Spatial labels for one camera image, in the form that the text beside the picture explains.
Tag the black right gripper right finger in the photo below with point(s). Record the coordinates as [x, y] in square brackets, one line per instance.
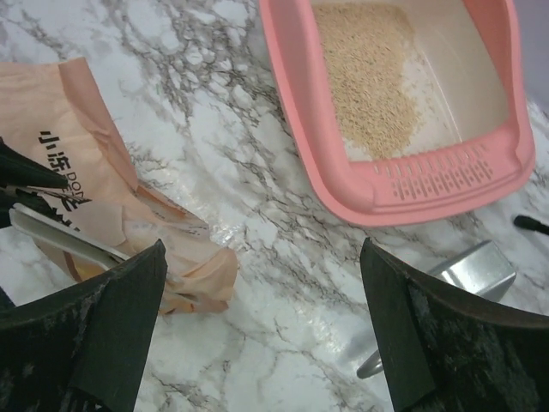
[444, 349]

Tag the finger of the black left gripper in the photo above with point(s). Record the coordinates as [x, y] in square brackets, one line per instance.
[18, 170]
[35, 201]

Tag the metal litter scoop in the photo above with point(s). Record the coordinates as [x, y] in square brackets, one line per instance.
[482, 270]

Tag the pink and white litter box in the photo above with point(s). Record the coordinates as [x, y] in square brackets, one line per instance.
[473, 144]

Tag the peach cat litter bag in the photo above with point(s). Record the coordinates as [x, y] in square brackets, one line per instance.
[53, 114]

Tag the beige cat litter pile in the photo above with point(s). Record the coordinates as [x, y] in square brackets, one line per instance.
[365, 47]

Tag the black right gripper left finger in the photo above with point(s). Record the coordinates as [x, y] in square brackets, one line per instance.
[83, 348]

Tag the black music stand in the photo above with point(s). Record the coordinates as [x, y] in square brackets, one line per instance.
[530, 224]

